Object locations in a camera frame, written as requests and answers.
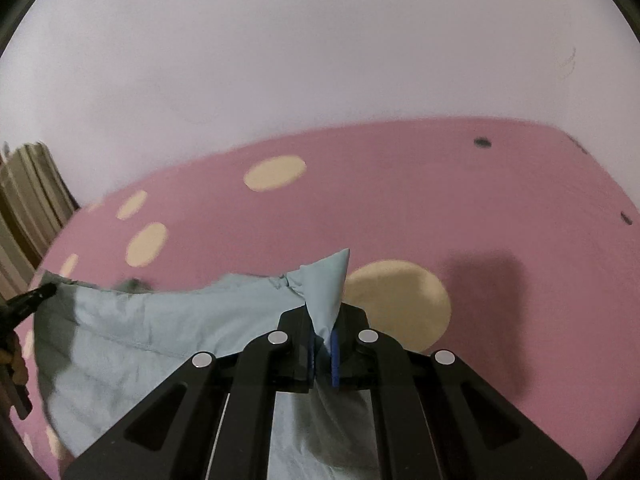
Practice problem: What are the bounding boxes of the pink polka dot bed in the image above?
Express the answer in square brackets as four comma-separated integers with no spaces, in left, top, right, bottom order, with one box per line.
[42,119,639,478]

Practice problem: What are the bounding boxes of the light blue quilted jacket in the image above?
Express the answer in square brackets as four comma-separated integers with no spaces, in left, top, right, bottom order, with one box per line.
[34,250,380,479]

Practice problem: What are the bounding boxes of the person's left hand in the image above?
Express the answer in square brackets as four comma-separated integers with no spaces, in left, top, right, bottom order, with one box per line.
[0,332,28,386]

